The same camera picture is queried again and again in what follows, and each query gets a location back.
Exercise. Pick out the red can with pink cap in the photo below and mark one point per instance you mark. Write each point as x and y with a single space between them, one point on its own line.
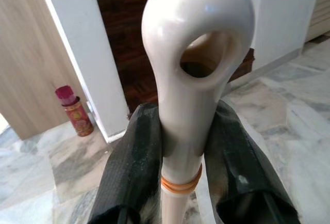
78 118

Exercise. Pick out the light wooden cabinet panel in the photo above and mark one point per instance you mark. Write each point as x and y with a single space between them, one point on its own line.
25 53

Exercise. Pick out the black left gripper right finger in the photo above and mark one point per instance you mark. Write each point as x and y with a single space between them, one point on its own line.
242 167

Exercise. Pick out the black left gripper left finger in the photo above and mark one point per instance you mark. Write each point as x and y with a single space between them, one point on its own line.
129 172

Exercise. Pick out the beige slatted shutter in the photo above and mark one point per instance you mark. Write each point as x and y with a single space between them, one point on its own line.
319 15

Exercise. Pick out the orange rubber band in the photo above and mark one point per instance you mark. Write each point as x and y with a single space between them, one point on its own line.
180 189
180 184

